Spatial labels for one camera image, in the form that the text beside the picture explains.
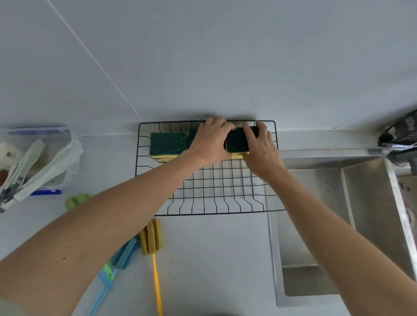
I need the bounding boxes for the person's right forearm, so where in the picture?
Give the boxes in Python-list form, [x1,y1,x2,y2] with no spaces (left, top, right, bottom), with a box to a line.
[265,169,417,316]

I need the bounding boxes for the person's right hand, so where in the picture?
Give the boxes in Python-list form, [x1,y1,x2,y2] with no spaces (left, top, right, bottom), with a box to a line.
[242,121,287,188]

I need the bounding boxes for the clear plastic container blue clips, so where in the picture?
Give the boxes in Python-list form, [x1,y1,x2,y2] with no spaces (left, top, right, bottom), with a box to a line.
[0,127,82,196]

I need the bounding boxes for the mustard sponge brush orange handle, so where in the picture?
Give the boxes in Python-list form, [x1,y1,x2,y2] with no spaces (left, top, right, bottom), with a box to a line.
[139,218,163,316]

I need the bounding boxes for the stainless steel sink insert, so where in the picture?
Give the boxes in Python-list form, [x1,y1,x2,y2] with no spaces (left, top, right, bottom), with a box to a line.
[340,156,417,280]

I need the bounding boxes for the white metal tongs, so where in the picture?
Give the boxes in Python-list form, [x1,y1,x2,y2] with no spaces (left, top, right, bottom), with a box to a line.
[13,140,82,202]
[0,139,46,214]

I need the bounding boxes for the person's left forearm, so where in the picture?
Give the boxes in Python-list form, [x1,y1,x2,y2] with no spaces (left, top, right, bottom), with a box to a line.
[0,153,209,316]

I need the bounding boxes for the person's left hand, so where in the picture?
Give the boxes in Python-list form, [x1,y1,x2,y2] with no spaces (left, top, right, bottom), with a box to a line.
[187,117,237,170]

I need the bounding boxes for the green sponge brush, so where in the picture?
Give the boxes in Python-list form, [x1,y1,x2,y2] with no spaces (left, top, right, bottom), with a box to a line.
[64,193,113,275]

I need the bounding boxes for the cream paper cup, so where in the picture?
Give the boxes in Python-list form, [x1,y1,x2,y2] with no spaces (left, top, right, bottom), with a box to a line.
[0,142,23,170]

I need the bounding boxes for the black wire basket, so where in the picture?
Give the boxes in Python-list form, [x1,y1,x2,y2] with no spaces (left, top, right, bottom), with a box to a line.
[135,119,287,217]

